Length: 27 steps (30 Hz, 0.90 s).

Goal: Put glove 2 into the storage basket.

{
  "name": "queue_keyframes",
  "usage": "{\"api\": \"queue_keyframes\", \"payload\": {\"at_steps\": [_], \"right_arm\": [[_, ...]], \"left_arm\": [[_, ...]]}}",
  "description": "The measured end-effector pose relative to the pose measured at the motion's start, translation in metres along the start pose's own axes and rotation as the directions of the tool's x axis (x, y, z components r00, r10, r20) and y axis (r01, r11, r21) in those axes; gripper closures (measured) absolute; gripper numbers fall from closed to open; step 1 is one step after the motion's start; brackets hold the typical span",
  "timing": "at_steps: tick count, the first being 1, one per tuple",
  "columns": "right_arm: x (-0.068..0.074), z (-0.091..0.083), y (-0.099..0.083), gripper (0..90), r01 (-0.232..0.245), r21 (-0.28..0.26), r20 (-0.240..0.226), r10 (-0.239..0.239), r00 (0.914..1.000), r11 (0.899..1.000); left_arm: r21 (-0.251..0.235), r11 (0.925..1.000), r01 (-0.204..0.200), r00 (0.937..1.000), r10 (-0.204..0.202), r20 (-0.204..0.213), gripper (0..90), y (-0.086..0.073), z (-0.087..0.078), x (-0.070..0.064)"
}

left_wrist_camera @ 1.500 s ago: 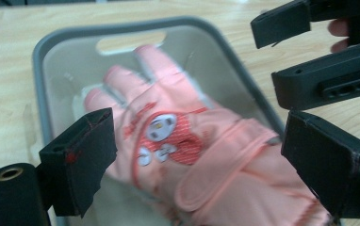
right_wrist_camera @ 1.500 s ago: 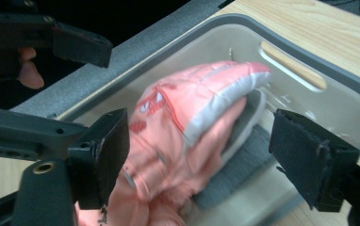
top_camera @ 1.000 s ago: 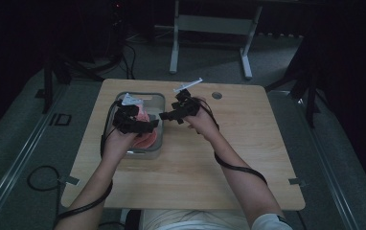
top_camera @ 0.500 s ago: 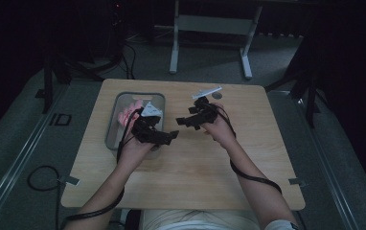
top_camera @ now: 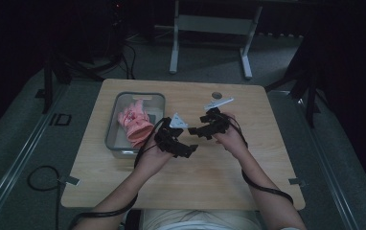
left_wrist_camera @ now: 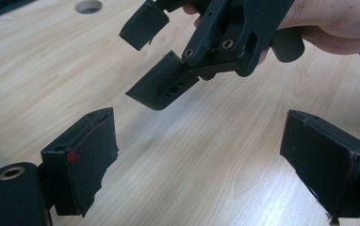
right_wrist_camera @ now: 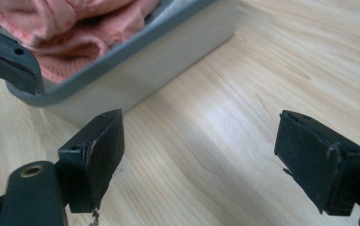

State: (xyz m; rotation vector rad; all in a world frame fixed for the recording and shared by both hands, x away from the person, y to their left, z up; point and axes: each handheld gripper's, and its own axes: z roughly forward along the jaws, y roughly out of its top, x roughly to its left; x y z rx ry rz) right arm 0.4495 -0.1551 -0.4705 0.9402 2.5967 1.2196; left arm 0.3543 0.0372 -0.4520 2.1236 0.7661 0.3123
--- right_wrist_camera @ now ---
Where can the pink ski glove printed back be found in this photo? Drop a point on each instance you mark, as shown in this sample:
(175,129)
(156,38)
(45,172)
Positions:
(71,56)

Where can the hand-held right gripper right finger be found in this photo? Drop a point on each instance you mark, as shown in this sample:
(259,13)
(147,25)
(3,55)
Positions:
(319,163)

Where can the pink ski glove grey palm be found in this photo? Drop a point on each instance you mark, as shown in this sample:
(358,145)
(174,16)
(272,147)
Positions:
(74,15)

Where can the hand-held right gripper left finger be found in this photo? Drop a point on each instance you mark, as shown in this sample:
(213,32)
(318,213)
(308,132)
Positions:
(96,163)

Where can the grey plastic storage bin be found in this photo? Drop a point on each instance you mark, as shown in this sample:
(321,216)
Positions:
(156,62)

